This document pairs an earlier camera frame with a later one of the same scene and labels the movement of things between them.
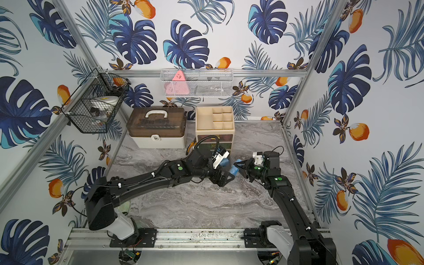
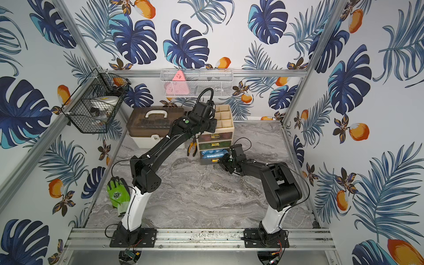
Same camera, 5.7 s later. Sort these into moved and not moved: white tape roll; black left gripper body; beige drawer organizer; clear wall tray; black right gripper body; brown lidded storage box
Moved: black left gripper body; black right gripper body
Not moved: brown lidded storage box; white tape roll; beige drawer organizer; clear wall tray
